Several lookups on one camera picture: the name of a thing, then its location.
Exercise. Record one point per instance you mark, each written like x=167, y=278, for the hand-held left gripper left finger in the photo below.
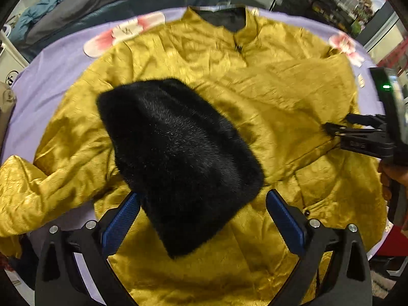
x=121, y=223

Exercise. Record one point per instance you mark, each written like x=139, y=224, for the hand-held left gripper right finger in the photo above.
x=287, y=223

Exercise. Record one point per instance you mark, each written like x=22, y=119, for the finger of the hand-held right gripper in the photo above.
x=338, y=130
x=363, y=119

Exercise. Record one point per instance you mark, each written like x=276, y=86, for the gold jacket with black fur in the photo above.
x=287, y=86

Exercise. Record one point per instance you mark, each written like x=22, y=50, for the pile of grey blue clothes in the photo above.
x=95, y=0

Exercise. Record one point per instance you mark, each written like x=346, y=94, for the person's right hand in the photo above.
x=385, y=178

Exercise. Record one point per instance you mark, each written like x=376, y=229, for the red box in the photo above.
x=395, y=239

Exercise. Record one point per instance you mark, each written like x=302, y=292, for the purple floral bed sheet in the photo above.
x=47, y=79

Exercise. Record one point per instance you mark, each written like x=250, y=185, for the white machine with screen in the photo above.
x=9, y=67

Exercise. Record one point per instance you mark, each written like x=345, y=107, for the blue skirted bed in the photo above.
x=143, y=8

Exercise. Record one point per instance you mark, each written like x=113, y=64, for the teal blanket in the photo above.
x=41, y=6

